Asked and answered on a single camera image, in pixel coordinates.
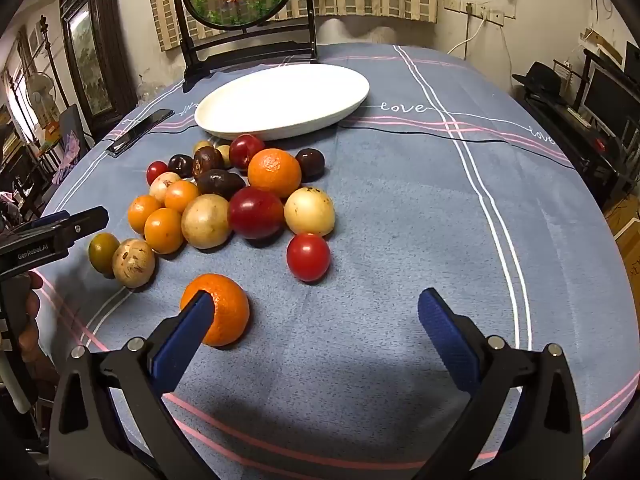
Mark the white oval plate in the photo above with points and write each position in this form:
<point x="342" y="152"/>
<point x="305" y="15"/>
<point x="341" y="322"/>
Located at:
<point x="282" y="100"/>

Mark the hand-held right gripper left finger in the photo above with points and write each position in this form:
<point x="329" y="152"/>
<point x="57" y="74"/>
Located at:
<point x="182" y="342"/>

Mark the black remote control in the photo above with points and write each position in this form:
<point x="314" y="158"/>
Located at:
<point x="140" y="132"/>

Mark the brown spotted passionfruit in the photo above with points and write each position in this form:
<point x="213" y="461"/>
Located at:
<point x="133" y="262"/>

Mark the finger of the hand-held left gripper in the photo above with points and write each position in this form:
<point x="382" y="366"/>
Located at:
<point x="50" y="218"/>
<point x="85" y="224"/>

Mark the dark purple passionfruit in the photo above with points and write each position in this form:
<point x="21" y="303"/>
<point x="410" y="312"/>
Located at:
<point x="220" y="183"/>

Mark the black desk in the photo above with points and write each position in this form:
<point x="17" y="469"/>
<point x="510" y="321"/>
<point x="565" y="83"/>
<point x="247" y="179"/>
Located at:
<point x="575" y="140"/>

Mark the small smooth tangerine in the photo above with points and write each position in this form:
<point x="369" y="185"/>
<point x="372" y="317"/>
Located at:
<point x="181" y="196"/>
<point x="141" y="212"/>
<point x="163" y="230"/>

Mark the pale yellow passionfruit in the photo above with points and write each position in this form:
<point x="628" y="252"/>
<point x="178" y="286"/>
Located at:
<point x="310" y="211"/>

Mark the person's left hand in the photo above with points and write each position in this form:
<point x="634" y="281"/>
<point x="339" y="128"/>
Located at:
<point x="31" y="307"/>

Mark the white wall outlet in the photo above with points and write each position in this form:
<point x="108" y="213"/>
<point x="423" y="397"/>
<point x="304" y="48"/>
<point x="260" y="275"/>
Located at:
<point x="452" y="2"/>

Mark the orange mandarin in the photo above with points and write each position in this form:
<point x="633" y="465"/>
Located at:
<point x="227" y="310"/>
<point x="275" y="172"/>

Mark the dark wood framed painting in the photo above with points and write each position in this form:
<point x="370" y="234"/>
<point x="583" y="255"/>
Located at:
<point x="87" y="60"/>

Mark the computer monitor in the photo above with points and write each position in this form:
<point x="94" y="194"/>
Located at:
<point x="607" y="100"/>

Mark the blue striped tablecloth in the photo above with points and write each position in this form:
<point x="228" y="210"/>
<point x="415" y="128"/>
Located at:
<point x="400" y="210"/>

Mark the red tomato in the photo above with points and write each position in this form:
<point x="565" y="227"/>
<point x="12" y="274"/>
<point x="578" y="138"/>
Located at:
<point x="308" y="256"/>

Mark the black hat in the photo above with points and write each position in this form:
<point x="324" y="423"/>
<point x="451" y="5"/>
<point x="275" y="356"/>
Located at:
<point x="542" y="77"/>

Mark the small pale apricot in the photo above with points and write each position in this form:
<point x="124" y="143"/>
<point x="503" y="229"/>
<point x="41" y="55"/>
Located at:
<point x="162" y="183"/>

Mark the greenish tangerine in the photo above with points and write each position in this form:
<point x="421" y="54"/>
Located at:
<point x="101" y="254"/>

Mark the standing fan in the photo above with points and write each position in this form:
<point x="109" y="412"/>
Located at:
<point x="41" y="91"/>

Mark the white power strip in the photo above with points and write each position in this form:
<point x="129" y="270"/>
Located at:
<point x="485" y="12"/>

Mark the purple cloth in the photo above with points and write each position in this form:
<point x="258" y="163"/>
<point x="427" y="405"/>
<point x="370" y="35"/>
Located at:
<point x="70" y="152"/>

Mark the small yellow lemon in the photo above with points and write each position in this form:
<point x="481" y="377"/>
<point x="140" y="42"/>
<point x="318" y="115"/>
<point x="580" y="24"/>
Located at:
<point x="224" y="156"/>
<point x="201" y="145"/>

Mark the dark brown passionfruit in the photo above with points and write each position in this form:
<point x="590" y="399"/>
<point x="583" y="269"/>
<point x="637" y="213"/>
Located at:
<point x="207" y="160"/>

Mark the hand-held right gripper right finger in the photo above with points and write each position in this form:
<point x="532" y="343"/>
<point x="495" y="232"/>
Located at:
<point x="445" y="340"/>

